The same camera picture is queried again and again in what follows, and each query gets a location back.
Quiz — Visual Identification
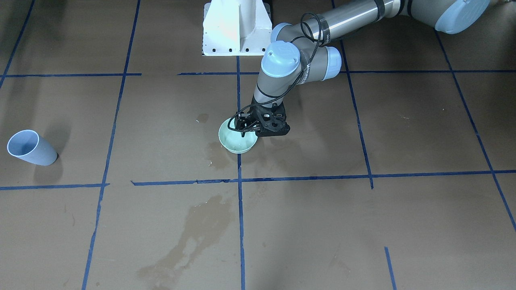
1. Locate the light blue plastic cup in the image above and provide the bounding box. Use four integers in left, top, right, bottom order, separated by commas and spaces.
6, 130, 58, 166

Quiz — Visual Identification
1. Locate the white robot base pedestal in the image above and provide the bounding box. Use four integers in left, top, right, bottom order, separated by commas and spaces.
202, 0, 273, 56

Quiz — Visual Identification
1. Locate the mint green bowl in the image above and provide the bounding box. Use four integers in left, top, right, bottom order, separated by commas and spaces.
218, 118, 258, 154

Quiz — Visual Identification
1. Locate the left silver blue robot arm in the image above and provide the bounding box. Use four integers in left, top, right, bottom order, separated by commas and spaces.
227, 0, 490, 137

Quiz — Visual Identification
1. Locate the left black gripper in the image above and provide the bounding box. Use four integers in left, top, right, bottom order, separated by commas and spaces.
234, 104, 291, 138

